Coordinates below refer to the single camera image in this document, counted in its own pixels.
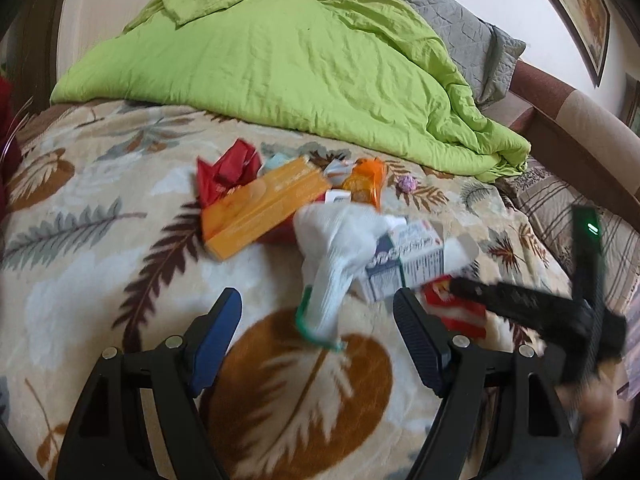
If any brown upholstered headboard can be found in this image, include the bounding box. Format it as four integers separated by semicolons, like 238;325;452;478
487;57;640;161

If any red garment with beige lining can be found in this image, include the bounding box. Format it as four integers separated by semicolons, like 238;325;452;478
0;77;23;221

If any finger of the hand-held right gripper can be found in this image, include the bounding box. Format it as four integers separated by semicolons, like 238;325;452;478
447;276;596;341

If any grey quilted pillow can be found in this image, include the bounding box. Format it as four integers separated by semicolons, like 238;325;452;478
357;0;527;106

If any leaf print blanket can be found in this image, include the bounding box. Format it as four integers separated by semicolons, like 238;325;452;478
0;97;626;480

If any light blue wipes packet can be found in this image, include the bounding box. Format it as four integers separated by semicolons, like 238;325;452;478
260;152;296;176

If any red foil wrapper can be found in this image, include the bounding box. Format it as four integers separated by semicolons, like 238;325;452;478
196;139;263;208

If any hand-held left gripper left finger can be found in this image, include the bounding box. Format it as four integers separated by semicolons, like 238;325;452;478
55;287;243;480

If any white and blue medicine box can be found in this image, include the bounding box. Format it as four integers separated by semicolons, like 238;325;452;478
357;217;481;303

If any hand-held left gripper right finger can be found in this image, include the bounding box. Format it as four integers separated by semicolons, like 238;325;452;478
392;287;586;480

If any red and yellow snack packet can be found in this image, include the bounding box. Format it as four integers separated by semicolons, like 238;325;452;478
420;275;488;338

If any green duvet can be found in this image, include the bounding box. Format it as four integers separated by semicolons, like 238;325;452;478
50;0;532;183

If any striped pillow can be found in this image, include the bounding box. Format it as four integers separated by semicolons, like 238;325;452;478
500;157;640;311

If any white plastic bag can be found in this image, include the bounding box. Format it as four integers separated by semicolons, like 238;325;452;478
292;202;408;351

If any long orange carton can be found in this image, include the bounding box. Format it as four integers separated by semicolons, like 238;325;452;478
201;156;333;262

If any red cigarette box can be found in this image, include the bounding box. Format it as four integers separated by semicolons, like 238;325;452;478
257;220;298;245

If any wooden door with glass pane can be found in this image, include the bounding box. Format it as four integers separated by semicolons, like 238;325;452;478
10;0;76;106

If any framed wall picture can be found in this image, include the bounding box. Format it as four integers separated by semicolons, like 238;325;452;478
517;0;613;88

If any person's right forearm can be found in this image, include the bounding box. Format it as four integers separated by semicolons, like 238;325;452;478
555;370;633;461

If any orange plastic packet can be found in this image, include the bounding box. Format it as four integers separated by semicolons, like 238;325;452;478
322;157;388;211

